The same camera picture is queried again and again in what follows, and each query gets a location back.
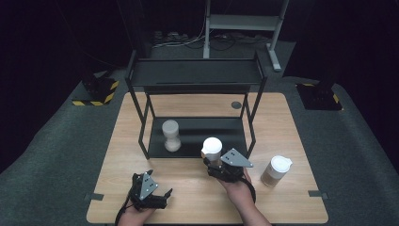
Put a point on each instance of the person's left hand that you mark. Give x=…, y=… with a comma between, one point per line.
x=133, y=218

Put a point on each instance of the grey table grommet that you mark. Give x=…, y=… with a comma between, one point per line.
x=236, y=105

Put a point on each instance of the black base yellow striped edge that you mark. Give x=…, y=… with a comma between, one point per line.
x=318, y=97
x=97, y=91

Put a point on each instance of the black power strip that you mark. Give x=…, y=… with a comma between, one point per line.
x=171, y=37

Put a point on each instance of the black metal shelf rack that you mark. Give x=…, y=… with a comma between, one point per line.
x=216, y=128

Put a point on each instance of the person's right hand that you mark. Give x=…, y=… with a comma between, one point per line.
x=240, y=191

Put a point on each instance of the white lid jar brown powder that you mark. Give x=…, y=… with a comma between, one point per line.
x=279, y=164

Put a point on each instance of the frosted lid sugar jar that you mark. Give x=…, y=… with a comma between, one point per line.
x=172, y=144

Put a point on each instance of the white lid jar light powder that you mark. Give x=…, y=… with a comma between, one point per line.
x=212, y=146

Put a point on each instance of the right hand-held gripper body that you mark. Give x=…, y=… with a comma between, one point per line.
x=235, y=159

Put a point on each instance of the grey metal stand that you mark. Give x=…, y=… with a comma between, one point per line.
x=243, y=22

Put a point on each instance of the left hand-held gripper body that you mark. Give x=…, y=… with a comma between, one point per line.
x=147, y=186

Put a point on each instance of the grey tape strip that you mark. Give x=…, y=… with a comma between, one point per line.
x=94, y=196
x=317, y=194

